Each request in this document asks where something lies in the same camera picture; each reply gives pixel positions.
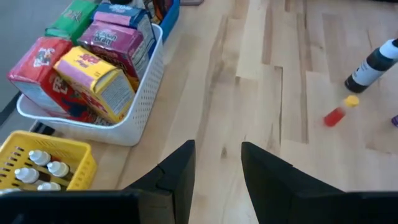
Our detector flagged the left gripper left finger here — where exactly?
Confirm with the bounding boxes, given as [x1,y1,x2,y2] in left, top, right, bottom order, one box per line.
[124,139,197,224]

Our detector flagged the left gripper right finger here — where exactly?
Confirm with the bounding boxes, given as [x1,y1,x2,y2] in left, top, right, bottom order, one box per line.
[241,141,349,224]

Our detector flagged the orange dropper bottle yellow cap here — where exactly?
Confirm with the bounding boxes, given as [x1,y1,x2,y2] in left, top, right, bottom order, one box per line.
[323,95,361,128]

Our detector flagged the small dropper bottle white cap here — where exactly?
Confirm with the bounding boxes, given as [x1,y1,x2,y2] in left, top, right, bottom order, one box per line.
[47,161,75,181]

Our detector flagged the black dropper bottle white cap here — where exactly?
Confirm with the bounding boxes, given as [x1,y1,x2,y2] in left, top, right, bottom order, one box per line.
[37,182,62,192]

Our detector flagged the yellow box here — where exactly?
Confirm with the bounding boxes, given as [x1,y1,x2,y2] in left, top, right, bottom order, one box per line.
[53,45,136,124]

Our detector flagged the small dropper bottle red label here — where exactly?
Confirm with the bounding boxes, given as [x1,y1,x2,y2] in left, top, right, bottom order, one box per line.
[28,149,62,166]

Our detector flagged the small brown dropper bottle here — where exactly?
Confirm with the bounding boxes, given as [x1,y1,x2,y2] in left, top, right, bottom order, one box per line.
[14,167,52,185]

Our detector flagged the large black dropper bottle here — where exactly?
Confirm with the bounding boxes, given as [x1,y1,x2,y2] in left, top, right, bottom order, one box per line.
[344,37,398,94]

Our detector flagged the magenta pink carton box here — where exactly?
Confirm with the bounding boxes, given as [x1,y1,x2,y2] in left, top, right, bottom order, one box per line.
[77,21,150,91]

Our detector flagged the blue purple carton box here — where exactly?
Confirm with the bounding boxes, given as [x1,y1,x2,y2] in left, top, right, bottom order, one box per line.
[93,2,156,58]

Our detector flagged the red pink carton box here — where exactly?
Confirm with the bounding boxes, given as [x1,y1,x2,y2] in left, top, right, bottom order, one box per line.
[7,37,105,124]

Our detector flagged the orange brown foil pouch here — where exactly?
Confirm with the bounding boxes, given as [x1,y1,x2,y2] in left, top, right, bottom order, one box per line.
[152,0,174,21]

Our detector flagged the green carton box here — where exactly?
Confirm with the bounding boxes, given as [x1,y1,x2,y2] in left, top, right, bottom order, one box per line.
[45,0,100,44]

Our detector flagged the white plastic basket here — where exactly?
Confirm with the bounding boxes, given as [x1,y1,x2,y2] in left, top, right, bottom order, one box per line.
[16,23,165,147]

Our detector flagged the yellow plastic basket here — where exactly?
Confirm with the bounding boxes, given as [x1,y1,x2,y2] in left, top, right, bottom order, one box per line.
[0,130,98,192]

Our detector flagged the blue plastic basket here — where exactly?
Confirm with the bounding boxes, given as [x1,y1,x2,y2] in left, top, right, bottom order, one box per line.
[155,0,181,43]

